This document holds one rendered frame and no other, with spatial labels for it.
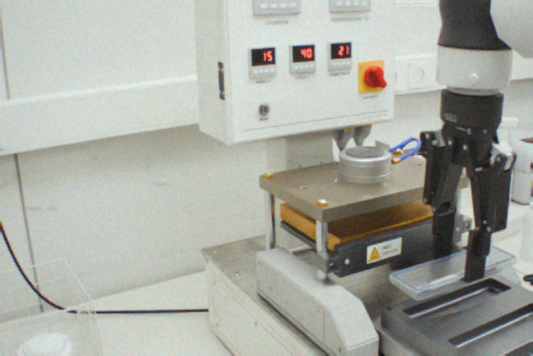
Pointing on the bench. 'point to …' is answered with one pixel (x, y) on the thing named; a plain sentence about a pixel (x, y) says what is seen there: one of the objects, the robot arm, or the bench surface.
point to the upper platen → (353, 227)
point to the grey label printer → (523, 171)
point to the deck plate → (227, 254)
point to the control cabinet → (294, 78)
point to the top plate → (353, 182)
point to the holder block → (467, 320)
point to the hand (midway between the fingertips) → (459, 247)
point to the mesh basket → (57, 316)
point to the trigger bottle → (506, 137)
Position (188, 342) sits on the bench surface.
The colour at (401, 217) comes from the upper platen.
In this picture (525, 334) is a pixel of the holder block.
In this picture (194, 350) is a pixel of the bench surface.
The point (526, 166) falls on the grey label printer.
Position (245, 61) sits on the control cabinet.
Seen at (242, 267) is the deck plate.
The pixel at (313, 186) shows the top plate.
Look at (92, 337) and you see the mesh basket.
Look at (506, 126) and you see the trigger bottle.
